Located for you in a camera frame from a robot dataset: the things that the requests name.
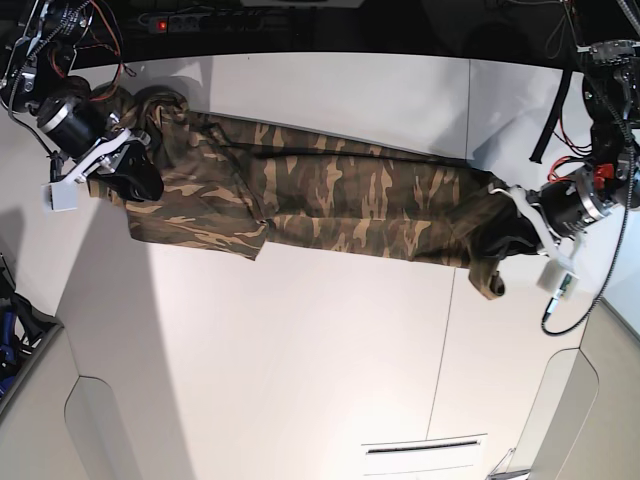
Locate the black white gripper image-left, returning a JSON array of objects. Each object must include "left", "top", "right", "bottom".
[{"left": 37, "top": 97, "right": 164, "bottom": 201}]

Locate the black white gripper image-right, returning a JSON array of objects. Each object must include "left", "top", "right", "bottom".
[{"left": 502, "top": 167, "right": 625, "bottom": 255}]

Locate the camouflage T-shirt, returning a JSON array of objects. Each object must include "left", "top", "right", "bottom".
[{"left": 89, "top": 87, "right": 540, "bottom": 299}]

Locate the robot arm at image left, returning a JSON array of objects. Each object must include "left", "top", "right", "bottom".
[{"left": 1, "top": 1, "right": 164, "bottom": 212}]

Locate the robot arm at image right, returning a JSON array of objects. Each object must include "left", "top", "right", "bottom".
[{"left": 495, "top": 1, "right": 639, "bottom": 255}]

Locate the black power strip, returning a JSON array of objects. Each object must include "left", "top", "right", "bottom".
[{"left": 137, "top": 13, "right": 263, "bottom": 34}]

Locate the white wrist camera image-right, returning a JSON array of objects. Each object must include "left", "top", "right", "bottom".
[{"left": 536, "top": 259, "right": 579, "bottom": 300}]

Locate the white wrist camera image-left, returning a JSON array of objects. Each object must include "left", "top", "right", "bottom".
[{"left": 42, "top": 181, "right": 78, "bottom": 212}]

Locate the black camera cable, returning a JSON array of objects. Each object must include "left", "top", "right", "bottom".
[{"left": 539, "top": 204, "right": 631, "bottom": 337}]

